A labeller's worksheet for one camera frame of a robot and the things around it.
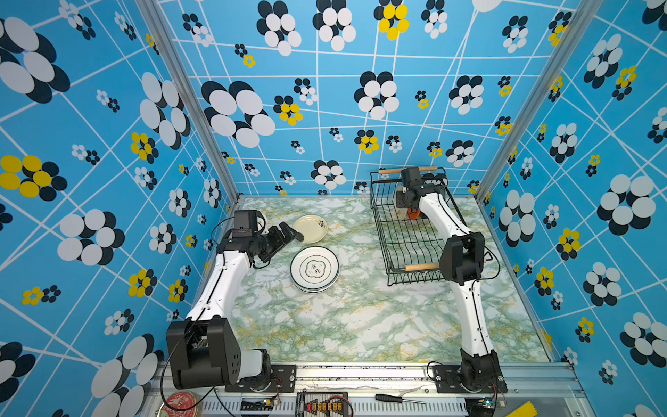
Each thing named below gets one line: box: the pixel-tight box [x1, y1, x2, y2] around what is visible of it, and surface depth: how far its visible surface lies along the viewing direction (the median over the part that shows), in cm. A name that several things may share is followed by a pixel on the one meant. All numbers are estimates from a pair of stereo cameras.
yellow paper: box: [506, 401, 539, 417], surface depth 70 cm
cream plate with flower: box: [293, 214, 329, 245], surface depth 110 cm
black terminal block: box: [295, 391, 350, 417], surface depth 70 cm
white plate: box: [290, 245, 340, 293], surface depth 95 cm
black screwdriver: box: [375, 393, 427, 404], surface depth 71 cm
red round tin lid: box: [158, 390, 201, 417], surface depth 68 cm
